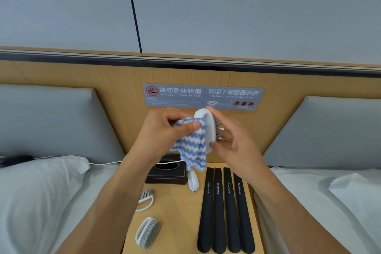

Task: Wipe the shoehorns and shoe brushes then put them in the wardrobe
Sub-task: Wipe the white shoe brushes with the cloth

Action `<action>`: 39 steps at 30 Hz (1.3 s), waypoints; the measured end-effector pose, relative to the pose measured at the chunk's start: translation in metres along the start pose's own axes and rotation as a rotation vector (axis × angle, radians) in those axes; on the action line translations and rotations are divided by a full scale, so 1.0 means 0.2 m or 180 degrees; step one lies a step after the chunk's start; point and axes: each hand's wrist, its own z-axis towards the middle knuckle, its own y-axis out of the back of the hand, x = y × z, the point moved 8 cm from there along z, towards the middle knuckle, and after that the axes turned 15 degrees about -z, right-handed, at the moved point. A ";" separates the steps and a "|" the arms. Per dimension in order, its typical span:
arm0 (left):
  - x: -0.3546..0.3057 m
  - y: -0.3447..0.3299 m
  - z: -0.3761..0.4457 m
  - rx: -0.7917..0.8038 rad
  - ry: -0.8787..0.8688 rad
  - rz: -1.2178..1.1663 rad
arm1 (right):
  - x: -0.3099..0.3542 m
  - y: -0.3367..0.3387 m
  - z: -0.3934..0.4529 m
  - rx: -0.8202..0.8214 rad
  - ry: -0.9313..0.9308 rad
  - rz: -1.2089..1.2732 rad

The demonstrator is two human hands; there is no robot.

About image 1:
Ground black charging device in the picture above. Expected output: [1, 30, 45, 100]
[0, 155, 34, 168]

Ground person's left hand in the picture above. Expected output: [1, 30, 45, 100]
[128, 107, 202, 168]

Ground wooden nightstand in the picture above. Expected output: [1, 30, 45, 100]
[122, 161, 266, 254]

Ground wooden headboard panel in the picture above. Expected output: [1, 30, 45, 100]
[0, 46, 381, 171]

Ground person's right forearm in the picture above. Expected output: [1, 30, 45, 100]
[250, 170, 352, 254]

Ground blue white striped cloth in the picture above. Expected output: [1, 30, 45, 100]
[170, 117, 208, 173]

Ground person's left forearm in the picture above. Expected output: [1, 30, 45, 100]
[55, 154, 167, 254]

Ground grey headboard cushion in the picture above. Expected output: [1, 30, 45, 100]
[0, 84, 125, 164]
[263, 96, 381, 171]

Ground white brush grey bristles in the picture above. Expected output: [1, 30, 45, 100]
[135, 217, 162, 248]
[193, 108, 222, 155]
[135, 190, 155, 212]
[187, 169, 199, 192]

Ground grey wall sign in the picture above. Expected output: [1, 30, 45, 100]
[142, 83, 265, 112]

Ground person's right hand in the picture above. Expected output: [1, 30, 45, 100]
[206, 106, 270, 185]

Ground white charging cable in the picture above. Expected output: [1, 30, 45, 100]
[34, 155, 179, 165]

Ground black leather tissue box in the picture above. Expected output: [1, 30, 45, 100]
[145, 153, 187, 185]

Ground white pillow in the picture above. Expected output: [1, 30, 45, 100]
[329, 173, 381, 233]
[0, 155, 90, 254]

